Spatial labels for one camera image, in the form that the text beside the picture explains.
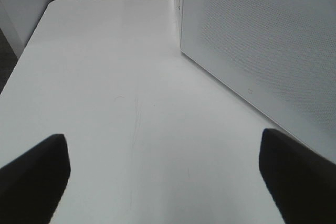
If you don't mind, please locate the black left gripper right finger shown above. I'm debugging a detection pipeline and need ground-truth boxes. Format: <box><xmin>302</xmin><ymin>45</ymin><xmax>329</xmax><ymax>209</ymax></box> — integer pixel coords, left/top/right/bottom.
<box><xmin>259</xmin><ymin>129</ymin><xmax>335</xmax><ymax>223</ymax></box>

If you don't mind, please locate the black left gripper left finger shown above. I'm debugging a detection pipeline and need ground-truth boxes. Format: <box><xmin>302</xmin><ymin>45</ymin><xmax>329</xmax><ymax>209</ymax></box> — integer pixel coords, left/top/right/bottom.
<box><xmin>1</xmin><ymin>134</ymin><xmax>70</xmax><ymax>223</ymax></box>

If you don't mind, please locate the white microwave door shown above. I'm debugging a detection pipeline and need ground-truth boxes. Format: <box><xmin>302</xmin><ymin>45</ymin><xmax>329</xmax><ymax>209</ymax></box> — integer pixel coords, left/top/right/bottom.
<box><xmin>180</xmin><ymin>0</ymin><xmax>336</xmax><ymax>156</ymax></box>

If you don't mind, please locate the white microwave oven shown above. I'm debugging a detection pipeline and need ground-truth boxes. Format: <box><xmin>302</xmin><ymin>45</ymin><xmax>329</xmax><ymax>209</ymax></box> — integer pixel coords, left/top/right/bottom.
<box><xmin>178</xmin><ymin>0</ymin><xmax>336</xmax><ymax>156</ymax></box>

